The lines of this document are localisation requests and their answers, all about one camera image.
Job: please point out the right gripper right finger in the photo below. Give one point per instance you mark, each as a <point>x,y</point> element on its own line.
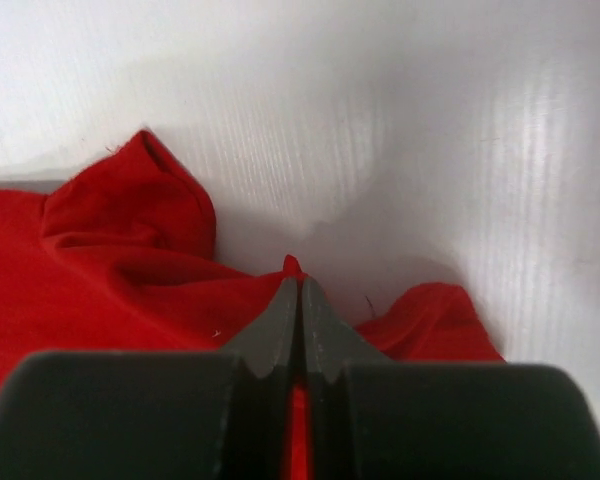
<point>375,418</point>

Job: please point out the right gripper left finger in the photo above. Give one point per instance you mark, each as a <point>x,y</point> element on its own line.
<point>160,415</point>

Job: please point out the red t shirt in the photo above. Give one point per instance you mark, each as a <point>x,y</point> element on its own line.
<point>121,258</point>

